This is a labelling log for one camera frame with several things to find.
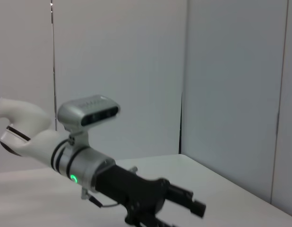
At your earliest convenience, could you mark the left gripper cable with metal plug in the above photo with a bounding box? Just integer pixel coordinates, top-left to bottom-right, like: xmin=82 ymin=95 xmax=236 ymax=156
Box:
xmin=80 ymin=188 xmax=120 ymax=209

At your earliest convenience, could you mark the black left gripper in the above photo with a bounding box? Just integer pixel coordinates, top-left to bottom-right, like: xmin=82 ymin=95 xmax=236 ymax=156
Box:
xmin=94 ymin=164 xmax=207 ymax=227

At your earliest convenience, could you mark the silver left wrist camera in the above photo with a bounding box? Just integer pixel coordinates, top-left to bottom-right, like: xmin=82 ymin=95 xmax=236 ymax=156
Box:
xmin=57 ymin=94 xmax=121 ymax=147

